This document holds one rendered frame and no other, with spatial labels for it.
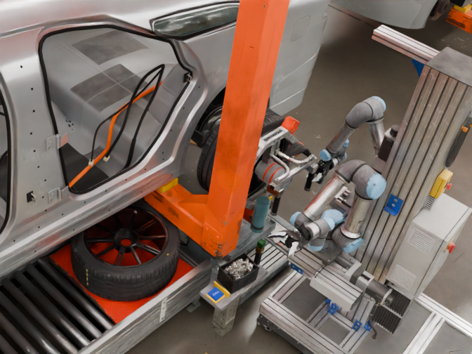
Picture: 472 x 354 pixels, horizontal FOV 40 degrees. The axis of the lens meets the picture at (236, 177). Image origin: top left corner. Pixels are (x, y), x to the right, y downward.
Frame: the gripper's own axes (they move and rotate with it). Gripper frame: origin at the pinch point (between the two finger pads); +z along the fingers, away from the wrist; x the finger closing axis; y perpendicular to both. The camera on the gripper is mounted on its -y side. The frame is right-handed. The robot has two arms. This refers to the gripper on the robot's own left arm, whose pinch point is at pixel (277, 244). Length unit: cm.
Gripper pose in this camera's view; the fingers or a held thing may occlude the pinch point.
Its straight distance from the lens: 305.1
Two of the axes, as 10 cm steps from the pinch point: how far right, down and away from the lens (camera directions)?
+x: -6.1, -4.9, 6.2
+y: -0.6, 8.1, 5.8
